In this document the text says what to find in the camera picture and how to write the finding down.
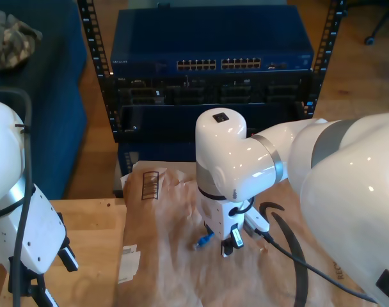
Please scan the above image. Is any blue network switch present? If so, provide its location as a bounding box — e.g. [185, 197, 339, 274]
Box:
[110, 4, 315, 77]

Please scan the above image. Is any office chair base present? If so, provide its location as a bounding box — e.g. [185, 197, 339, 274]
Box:
[346, 0, 389, 45]

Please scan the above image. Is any brown packing paper envelope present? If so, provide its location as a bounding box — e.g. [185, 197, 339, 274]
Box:
[116, 159, 389, 307]

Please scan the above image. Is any blue sofa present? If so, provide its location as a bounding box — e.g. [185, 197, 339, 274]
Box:
[0, 0, 88, 239]

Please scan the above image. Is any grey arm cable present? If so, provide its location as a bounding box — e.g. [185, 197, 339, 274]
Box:
[0, 88, 34, 307]

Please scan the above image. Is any camouflage cloth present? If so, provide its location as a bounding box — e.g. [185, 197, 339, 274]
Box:
[0, 10, 44, 72]

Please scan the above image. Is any black rack server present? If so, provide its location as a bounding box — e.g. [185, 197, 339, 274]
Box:
[113, 75, 314, 106]

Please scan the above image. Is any black perforated rack frame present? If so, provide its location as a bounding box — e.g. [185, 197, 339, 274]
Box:
[76, 0, 348, 144]

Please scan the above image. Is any blue network cable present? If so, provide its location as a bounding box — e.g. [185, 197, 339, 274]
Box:
[193, 225, 216, 251]

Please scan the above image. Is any grey rack base plate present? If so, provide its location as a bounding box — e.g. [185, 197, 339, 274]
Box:
[112, 161, 129, 198]

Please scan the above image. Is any black rack shelf blue panel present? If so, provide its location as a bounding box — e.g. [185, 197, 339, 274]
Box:
[117, 104, 310, 143]

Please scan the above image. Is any black camera cable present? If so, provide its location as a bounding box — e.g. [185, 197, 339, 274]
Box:
[260, 232, 379, 304]

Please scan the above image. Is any blue vented rack unit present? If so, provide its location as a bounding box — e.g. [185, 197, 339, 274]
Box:
[117, 142, 200, 164]

